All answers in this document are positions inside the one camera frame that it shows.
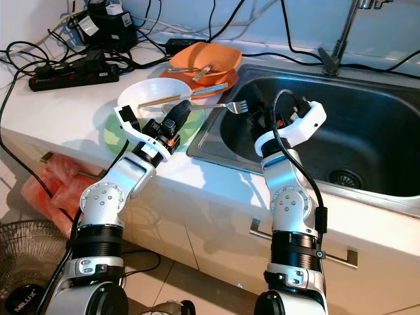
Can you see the black floor fan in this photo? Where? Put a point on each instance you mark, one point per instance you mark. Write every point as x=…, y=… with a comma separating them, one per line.
x=33, y=282

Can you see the red plastic bag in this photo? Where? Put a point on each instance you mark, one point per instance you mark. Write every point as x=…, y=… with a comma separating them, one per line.
x=59, y=197

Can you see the small black power adapter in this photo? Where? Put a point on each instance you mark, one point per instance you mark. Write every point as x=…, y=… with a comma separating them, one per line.
x=184, y=46

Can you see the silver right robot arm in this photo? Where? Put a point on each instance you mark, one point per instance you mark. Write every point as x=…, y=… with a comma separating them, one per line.
x=292, y=203

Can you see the grey robot foot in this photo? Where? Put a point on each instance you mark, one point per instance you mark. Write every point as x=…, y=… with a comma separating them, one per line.
x=170, y=308

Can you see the black power strip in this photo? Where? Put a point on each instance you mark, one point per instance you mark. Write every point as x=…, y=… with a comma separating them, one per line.
x=69, y=77

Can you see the white kitchen cabinet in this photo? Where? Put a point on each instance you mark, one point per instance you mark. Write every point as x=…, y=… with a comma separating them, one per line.
x=203, y=230

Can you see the green plate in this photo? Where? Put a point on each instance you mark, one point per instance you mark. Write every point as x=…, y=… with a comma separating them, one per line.
x=193, y=128

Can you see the dark metal faucet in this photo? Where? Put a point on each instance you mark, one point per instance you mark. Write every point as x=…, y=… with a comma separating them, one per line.
x=330, y=60

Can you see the round sink drain strainer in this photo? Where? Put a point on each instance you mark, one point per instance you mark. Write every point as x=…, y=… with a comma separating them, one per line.
x=346, y=179

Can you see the stainless steel sink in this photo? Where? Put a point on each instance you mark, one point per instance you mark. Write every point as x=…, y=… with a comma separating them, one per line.
x=367, y=131

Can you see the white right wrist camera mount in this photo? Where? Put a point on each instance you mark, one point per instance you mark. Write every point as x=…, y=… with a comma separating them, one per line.
x=312, y=121

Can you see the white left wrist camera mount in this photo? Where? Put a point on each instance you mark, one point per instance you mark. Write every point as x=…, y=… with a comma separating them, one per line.
x=128, y=128

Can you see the orange plate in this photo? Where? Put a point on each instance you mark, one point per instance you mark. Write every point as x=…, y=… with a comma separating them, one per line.
x=213, y=80

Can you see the silver metal fork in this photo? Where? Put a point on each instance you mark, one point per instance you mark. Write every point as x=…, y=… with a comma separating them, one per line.
x=238, y=107

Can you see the plain brown chopstick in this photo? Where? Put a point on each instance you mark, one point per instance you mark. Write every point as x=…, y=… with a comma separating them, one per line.
x=207, y=90

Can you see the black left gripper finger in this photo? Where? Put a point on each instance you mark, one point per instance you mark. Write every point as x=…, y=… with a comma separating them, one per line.
x=180, y=115

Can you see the black charger box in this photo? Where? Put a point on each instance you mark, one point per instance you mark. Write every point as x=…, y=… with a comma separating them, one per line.
x=108, y=33

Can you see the orange bowl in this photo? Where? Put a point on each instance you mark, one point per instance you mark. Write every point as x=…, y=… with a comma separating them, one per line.
x=220, y=56

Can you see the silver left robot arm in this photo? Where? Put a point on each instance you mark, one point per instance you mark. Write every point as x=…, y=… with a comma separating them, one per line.
x=125, y=187

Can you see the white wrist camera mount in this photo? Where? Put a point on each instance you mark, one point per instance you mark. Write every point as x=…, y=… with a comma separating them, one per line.
x=312, y=121
x=128, y=128

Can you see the patterned brown chopstick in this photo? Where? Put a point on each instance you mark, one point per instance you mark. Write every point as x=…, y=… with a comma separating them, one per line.
x=207, y=71

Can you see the white ribbed bowl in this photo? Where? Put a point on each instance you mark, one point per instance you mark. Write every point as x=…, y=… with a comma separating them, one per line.
x=147, y=92

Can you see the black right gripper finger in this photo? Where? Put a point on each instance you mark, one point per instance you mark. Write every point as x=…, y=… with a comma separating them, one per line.
x=261, y=126
x=260, y=109

